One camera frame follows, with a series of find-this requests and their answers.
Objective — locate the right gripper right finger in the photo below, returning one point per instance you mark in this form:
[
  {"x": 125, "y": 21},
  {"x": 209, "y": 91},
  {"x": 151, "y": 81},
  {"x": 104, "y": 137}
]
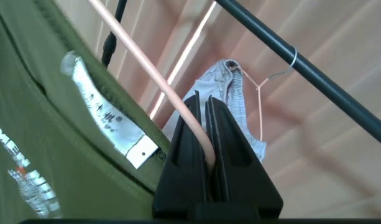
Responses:
[{"x": 246, "y": 183}]

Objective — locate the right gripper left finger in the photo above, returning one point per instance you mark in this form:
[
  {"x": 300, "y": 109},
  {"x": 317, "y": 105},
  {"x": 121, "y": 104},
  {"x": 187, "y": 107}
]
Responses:
[{"x": 181, "y": 180}]

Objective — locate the pink clothes hanger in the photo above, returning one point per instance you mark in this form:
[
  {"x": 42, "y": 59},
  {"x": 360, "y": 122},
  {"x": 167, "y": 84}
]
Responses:
[
  {"x": 153, "y": 74},
  {"x": 259, "y": 93}
]

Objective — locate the pale grey shorts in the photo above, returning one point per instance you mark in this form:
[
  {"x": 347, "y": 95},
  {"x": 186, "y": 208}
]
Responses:
[{"x": 227, "y": 84}]

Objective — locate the green garment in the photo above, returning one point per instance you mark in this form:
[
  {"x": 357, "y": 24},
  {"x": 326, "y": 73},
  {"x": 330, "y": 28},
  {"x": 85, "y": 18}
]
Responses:
[{"x": 53, "y": 124}]

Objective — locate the black clothes rack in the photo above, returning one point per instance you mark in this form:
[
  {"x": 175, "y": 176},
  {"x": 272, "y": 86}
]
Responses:
[{"x": 302, "y": 63}]

